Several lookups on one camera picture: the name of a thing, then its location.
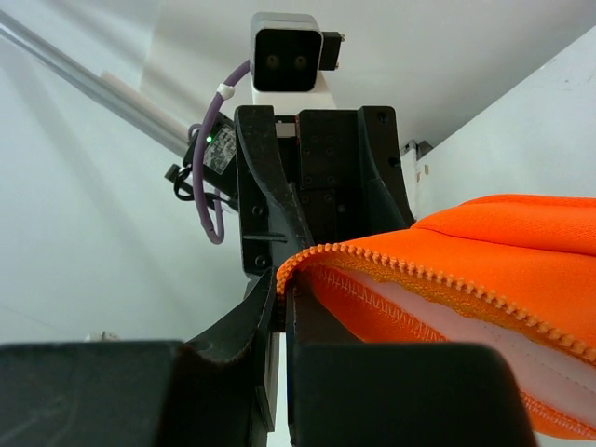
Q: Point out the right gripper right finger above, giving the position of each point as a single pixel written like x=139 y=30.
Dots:
x=342 y=392

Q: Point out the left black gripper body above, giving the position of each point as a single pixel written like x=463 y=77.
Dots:
x=320 y=155

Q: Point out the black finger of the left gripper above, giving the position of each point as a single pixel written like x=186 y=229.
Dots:
x=272 y=223

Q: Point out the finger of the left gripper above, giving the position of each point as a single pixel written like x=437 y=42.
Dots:
x=383 y=184

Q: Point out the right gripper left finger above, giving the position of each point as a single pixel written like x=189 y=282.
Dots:
x=217 y=389

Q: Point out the orange zip jacket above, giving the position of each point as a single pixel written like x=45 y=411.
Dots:
x=513 y=272

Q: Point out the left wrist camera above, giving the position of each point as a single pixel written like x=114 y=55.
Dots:
x=289 y=56

